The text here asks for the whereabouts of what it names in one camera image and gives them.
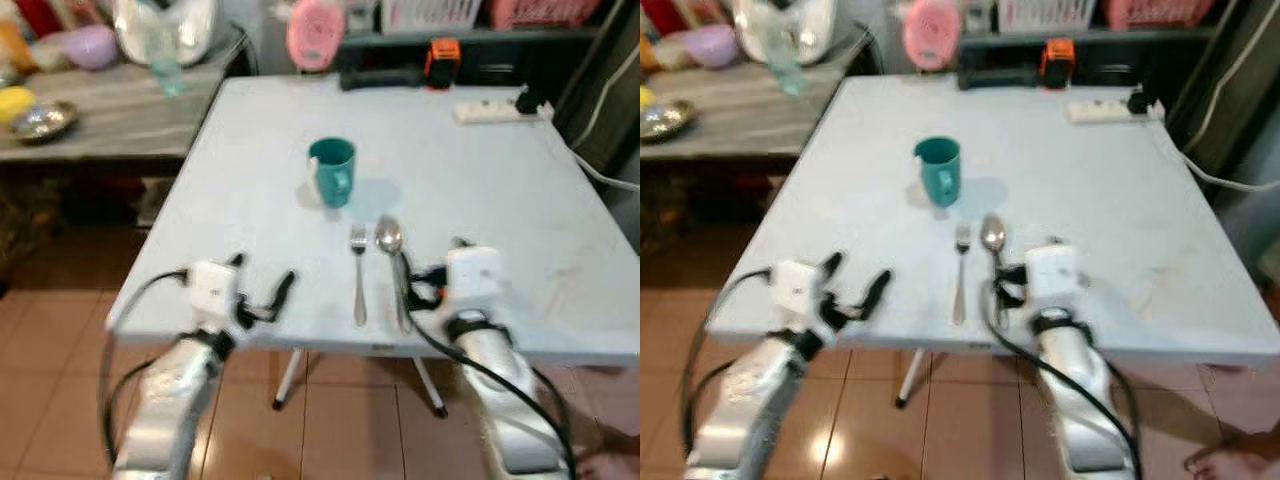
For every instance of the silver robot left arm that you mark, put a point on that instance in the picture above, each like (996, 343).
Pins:
(740, 420)
(165, 420)

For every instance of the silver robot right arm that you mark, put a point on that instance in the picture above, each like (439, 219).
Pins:
(1085, 400)
(510, 400)

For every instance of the silver metal fork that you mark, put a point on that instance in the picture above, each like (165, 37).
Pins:
(961, 272)
(358, 275)

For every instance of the white folding table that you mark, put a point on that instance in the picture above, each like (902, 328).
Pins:
(470, 200)
(1080, 200)

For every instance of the silver metal spoon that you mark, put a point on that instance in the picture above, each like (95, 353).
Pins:
(992, 234)
(389, 237)

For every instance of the teal ceramic mug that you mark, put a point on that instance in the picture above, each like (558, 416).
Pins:
(940, 175)
(332, 175)

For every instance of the white power strip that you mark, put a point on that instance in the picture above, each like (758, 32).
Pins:
(490, 111)
(1100, 110)

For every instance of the black power plug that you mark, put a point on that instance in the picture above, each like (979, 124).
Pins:
(1140, 100)
(530, 100)

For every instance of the grey marble counter table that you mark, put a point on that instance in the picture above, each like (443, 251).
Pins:
(130, 115)
(750, 110)

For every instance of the orange and black tool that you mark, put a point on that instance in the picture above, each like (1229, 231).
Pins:
(443, 62)
(1057, 62)

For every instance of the clear blue water bottle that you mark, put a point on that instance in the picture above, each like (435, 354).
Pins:
(165, 65)
(785, 62)

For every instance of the dark storage shelf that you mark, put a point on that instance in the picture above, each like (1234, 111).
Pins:
(1200, 60)
(560, 60)

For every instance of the shallow steel bowl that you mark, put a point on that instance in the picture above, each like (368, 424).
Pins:
(45, 122)
(666, 120)

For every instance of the white plastic basket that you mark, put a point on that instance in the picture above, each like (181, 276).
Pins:
(430, 14)
(1047, 14)

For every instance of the white kitchen appliance with screen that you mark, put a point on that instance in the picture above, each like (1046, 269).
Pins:
(190, 30)
(812, 30)

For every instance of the yellow plastic bowl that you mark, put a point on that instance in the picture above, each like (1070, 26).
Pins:
(14, 103)
(646, 97)

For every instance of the pink plastic appliance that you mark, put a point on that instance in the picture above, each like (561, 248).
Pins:
(316, 35)
(932, 35)

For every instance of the pink plastic basket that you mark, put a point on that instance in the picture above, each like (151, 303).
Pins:
(545, 12)
(1160, 12)

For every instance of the purple plastic bowl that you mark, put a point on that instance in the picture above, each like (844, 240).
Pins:
(712, 46)
(92, 47)

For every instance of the person's bare foot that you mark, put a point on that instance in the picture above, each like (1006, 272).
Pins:
(612, 465)
(1235, 458)

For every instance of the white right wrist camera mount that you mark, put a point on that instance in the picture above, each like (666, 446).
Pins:
(472, 280)
(1052, 278)

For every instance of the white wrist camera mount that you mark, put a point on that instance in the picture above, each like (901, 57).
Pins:
(212, 290)
(1052, 278)
(800, 288)
(472, 280)

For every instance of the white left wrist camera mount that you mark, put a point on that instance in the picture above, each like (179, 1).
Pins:
(212, 290)
(800, 288)

